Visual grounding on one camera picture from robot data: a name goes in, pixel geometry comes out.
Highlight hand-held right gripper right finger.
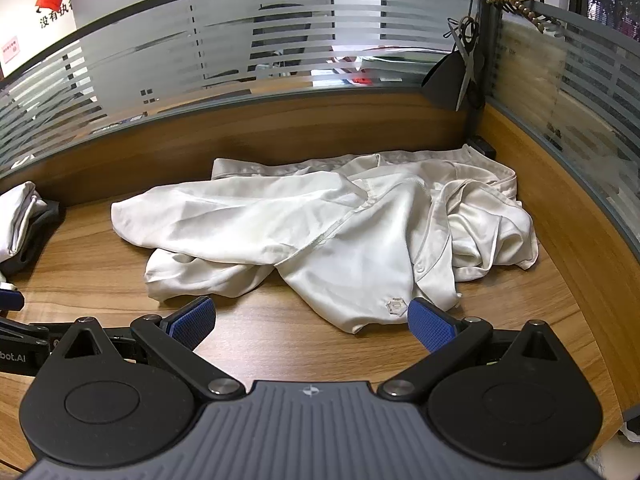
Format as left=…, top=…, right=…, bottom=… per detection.
left=377, top=297, right=571, bottom=402

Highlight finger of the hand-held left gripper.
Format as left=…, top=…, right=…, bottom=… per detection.
left=0, top=285, right=25, bottom=312
left=0, top=316, right=51, bottom=349

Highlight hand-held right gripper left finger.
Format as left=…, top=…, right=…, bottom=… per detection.
left=47, top=296, right=247, bottom=402

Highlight cream satin shirt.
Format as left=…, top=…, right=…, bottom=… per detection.
left=111, top=144, right=540, bottom=335

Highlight dark cloth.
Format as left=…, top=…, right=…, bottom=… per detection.
left=0, top=199, right=66, bottom=277

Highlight folded white cloth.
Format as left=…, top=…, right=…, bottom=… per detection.
left=0, top=182, right=47, bottom=263

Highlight pile of papers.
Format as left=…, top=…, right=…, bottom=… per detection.
left=327, top=45, right=451, bottom=86

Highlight brown beaded hair clip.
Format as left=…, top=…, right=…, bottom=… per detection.
left=487, top=0, right=566, bottom=36

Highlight pink wall notice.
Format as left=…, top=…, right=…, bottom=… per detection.
left=0, top=35, right=22, bottom=63

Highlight black handled scissors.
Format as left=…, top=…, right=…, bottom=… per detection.
left=445, top=16, right=483, bottom=111

